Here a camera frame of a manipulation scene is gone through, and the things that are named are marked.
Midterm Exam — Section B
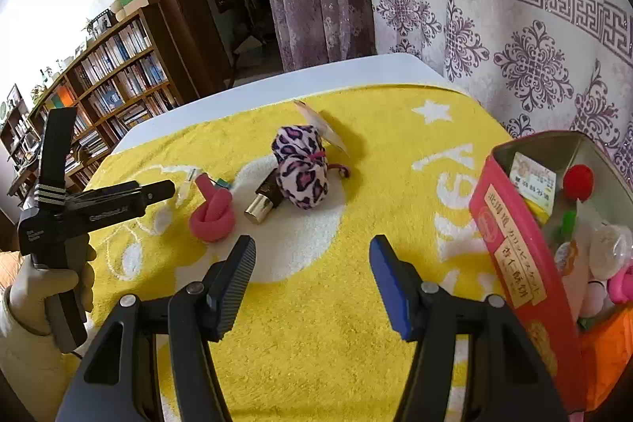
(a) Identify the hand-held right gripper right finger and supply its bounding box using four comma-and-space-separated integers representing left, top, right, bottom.
370, 234, 569, 422

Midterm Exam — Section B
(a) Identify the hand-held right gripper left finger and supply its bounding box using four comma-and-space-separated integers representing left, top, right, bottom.
55, 234, 257, 422

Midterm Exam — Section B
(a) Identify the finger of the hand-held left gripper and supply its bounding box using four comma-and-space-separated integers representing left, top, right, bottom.
129, 180, 176, 212

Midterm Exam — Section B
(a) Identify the pink tin container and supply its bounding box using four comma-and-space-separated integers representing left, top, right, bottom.
469, 130, 633, 418

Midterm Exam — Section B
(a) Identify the white snack packet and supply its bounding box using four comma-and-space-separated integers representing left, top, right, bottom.
554, 239, 594, 304

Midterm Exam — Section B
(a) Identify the orange toy cube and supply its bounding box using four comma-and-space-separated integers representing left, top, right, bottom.
578, 308, 633, 408

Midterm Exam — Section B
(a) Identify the pink rubber toy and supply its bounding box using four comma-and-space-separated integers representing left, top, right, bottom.
607, 271, 633, 307

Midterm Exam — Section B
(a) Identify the person's left forearm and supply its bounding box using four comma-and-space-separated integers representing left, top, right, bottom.
0, 291, 75, 422

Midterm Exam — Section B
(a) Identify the person's left hand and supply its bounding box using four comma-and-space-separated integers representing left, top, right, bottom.
10, 244, 97, 334

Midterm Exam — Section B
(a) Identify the yellow towel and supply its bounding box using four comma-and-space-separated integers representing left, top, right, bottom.
81, 85, 515, 422

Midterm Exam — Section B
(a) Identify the gold capped brown bottle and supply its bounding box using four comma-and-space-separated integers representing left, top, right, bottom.
244, 170, 288, 225

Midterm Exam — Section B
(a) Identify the wooden bookshelf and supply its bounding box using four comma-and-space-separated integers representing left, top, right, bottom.
0, 2, 199, 200

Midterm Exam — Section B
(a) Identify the small pink white packet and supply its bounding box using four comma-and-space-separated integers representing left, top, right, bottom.
293, 100, 349, 156

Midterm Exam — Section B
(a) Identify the pale yellow paper box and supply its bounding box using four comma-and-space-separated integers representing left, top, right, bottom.
509, 152, 557, 225

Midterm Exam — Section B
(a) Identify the beige box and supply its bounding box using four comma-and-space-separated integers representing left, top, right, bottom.
111, 0, 159, 18

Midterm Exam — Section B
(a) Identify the red ball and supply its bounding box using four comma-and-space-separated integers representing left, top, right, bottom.
563, 164, 594, 200

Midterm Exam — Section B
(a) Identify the white purple patterned curtain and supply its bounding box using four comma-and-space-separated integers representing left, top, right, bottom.
356, 0, 633, 166

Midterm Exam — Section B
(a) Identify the pink knotted ring toy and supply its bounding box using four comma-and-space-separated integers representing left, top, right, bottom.
189, 172, 233, 244

